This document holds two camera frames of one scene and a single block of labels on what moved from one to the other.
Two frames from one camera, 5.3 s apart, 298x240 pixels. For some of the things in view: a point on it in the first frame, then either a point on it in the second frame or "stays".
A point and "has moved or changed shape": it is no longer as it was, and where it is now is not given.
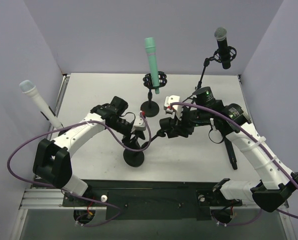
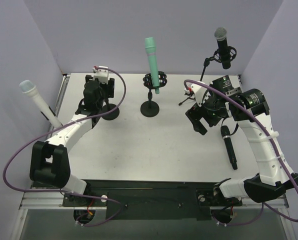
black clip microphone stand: [133, 159] has moved or changed shape
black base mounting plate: [152, 199] stays
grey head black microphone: [220, 33] stays
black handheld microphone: [231, 153] stays
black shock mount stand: [151, 108] stays
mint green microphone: [150, 44] stays
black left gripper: [133, 135] -> [111, 88]
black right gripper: [169, 126] -> [197, 116]
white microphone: [28, 87] stays
